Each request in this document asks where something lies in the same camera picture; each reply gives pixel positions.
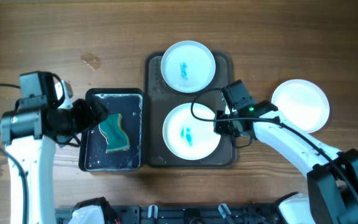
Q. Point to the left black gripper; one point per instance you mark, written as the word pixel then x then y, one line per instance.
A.
pixel 88 119

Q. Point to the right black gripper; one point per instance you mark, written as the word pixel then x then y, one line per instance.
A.
pixel 219 128

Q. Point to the white plate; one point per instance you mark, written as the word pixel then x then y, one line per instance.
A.
pixel 189 133
pixel 303 103
pixel 188 66

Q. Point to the green yellow sponge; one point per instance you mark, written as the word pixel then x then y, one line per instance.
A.
pixel 116 138

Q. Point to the white plate top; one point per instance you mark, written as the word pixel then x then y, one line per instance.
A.
pixel 188 66

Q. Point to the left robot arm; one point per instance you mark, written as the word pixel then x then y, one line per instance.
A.
pixel 45 118

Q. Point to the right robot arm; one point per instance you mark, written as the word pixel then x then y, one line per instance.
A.
pixel 332 175

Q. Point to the dark brown serving tray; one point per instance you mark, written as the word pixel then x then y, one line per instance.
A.
pixel 160 99

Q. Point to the black rectangular water basin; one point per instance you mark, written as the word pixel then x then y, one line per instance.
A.
pixel 93 156

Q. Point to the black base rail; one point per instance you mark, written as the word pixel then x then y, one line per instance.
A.
pixel 257 213

